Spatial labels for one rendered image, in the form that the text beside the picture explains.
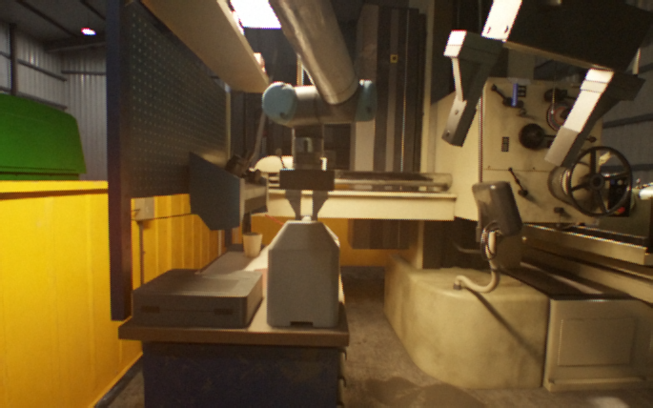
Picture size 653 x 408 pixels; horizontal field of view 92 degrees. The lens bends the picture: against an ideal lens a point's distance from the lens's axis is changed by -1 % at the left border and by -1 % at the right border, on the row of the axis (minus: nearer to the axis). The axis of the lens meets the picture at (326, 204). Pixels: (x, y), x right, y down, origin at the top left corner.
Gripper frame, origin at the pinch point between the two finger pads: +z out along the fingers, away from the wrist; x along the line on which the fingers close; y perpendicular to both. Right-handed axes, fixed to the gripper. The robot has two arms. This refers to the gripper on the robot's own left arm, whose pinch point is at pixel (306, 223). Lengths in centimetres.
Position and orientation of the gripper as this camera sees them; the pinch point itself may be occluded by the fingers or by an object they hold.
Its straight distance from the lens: 78.2
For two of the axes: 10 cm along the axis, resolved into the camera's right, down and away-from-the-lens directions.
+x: -10.0, -0.3, -0.1
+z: -0.3, 10.0, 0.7
